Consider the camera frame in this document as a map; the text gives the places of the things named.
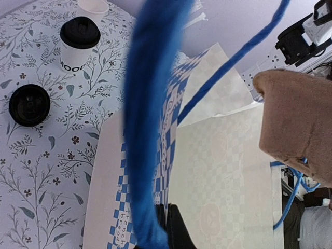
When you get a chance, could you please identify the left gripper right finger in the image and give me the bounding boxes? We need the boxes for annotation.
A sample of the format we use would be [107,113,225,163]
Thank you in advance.
[167,204,197,249]

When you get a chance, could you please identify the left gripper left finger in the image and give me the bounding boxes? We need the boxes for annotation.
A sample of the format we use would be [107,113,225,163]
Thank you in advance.
[155,204,168,237]

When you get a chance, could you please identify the blue checkered paper bag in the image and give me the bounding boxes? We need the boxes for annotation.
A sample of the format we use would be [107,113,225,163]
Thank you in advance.
[83,44,284,248]

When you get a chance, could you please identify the brown cardboard cup carrier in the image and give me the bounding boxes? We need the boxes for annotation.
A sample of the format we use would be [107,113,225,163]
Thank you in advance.
[253,70,331,187]

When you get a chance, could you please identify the white paper cup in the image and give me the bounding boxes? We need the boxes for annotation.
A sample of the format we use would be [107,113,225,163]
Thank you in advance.
[60,41,93,74]
[77,0,109,22]

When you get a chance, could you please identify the black plastic cup lid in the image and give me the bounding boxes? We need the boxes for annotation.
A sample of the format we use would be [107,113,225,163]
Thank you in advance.
[60,16,101,49]

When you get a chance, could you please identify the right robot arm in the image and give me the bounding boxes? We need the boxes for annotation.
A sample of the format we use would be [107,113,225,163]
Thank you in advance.
[275,1,331,67]

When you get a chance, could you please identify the floral patterned table mat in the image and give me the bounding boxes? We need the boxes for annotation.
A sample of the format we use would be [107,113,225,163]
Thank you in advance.
[1,1,134,248]

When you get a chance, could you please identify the white paper-wrapped straws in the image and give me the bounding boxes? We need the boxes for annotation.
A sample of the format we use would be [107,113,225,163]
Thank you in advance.
[182,0,208,30]

